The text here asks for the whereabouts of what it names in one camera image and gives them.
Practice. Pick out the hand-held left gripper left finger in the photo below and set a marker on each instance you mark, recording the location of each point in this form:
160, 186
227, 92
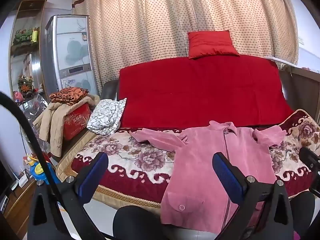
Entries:
94, 175

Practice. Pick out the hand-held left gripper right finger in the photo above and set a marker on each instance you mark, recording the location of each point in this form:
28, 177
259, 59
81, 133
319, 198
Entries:
228, 177

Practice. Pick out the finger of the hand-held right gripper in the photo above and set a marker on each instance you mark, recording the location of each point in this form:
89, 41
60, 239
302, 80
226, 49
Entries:
308, 156

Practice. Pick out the floral plush blanket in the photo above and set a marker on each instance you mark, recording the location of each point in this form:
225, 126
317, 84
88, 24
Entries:
140, 155

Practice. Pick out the blue yellow toy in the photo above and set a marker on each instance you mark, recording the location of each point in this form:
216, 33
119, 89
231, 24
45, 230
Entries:
40, 171

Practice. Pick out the red cardboard box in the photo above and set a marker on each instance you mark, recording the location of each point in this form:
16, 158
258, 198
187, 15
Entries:
75, 122

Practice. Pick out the white black patterned cloth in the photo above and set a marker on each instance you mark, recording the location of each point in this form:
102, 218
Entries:
107, 116

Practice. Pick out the beige coat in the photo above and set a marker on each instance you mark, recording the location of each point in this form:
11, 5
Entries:
53, 130

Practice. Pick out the person's left leg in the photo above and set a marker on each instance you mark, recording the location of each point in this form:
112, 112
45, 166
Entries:
135, 222

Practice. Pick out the brown wooden crib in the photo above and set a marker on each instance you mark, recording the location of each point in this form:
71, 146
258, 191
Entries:
305, 92

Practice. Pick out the orange black patterned cloth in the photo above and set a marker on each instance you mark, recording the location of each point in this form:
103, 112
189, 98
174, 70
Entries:
68, 95

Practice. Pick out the low wooden cabinet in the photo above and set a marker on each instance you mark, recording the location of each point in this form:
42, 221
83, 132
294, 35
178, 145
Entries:
17, 212

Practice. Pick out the clear plastic sheet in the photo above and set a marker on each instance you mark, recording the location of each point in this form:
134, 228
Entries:
33, 110

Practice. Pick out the red velvet blanket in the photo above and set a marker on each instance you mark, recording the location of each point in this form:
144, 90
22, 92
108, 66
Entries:
200, 92

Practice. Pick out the white board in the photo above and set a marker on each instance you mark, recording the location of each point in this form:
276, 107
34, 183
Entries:
280, 60

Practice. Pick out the artificial flower bouquet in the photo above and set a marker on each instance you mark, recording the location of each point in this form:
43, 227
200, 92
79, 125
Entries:
25, 86

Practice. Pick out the silver refrigerator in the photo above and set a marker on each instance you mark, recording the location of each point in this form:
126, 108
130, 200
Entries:
72, 50

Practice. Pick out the red pillow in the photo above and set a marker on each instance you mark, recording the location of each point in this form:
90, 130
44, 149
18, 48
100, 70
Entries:
212, 43

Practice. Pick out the yellow bottle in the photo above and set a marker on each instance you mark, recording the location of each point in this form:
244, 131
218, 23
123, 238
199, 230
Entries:
35, 35

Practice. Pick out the beige dotted curtain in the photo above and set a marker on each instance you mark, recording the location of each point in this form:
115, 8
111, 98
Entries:
150, 30

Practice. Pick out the green ornament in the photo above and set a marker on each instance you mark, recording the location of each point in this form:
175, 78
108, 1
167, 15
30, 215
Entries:
22, 36

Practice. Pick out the wooden display cabinet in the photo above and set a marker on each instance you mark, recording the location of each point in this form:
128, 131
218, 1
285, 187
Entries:
27, 10

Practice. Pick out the white wall socket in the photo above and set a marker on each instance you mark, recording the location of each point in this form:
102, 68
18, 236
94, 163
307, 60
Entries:
301, 40

